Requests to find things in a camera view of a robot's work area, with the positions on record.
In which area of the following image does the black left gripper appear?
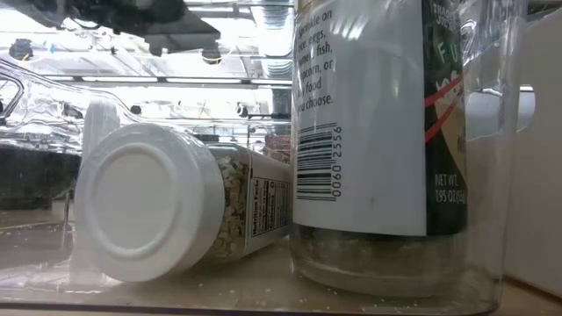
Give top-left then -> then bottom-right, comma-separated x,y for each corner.
76,0 -> 223,57

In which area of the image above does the white-lidded spice jar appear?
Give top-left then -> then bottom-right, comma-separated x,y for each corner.
73,122 -> 294,283

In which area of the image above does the furikake seasoning glass jar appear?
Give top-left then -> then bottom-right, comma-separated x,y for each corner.
289,0 -> 469,298

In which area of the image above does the black ceiling-mounted device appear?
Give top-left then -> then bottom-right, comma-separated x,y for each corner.
8,38 -> 34,61
200,46 -> 223,66

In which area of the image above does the white building column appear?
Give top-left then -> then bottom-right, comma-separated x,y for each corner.
82,98 -> 122,150

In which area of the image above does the wide clear plastic bin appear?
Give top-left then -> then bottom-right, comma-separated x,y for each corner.
0,0 -> 528,315

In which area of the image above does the white plastic bin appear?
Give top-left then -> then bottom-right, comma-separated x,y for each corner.
463,17 -> 562,300

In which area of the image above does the silver ventilation duct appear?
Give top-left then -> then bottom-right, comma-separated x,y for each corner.
252,0 -> 294,80

